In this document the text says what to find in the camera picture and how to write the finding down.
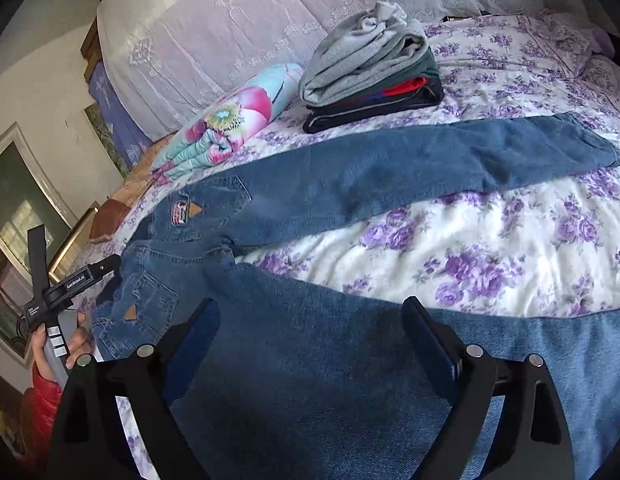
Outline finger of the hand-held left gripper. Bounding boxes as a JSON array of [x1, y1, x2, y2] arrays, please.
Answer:
[[90, 254, 121, 281]]

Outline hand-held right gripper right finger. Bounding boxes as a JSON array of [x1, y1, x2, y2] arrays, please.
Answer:
[[401, 296, 576, 480]]

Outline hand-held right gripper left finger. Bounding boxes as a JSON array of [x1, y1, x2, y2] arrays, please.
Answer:
[[48, 297, 223, 480]]

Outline blue denim pants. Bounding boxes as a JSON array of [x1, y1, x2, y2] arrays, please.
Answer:
[[92, 112, 620, 480]]

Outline person's left forearm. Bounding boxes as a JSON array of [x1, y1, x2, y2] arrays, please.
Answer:
[[18, 362, 66, 463]]

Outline person's left hand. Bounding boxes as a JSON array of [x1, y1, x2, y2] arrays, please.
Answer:
[[30, 312, 93, 377]]

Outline brown satin pillow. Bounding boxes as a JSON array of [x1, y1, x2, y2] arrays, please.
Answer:
[[88, 134, 181, 246]]

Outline purple floral bedspread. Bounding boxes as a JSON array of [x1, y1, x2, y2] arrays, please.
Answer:
[[87, 10, 620, 480]]

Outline green patterned cloth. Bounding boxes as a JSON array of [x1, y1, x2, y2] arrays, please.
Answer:
[[84, 101, 128, 178]]

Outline blue floral cloth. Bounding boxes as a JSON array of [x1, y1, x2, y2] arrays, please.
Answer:
[[87, 60, 157, 171]]

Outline folded floral blanket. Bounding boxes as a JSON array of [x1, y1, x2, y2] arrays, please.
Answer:
[[152, 62, 305, 182]]

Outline wooden headboard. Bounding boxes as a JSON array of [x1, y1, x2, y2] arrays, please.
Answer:
[[80, 14, 104, 83]]

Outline folded black garment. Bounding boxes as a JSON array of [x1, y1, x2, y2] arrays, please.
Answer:
[[302, 77, 445, 135]]

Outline folded red garment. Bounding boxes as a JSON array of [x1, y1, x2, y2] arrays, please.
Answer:
[[340, 76, 431, 107]]

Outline folded dark green garment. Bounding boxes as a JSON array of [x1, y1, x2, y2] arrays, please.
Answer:
[[390, 45, 439, 92]]

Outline stack of folded clothes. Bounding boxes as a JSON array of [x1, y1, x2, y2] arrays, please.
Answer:
[[299, 2, 431, 108]]

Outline purple floral pillow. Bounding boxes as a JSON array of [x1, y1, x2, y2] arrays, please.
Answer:
[[524, 10, 617, 80]]

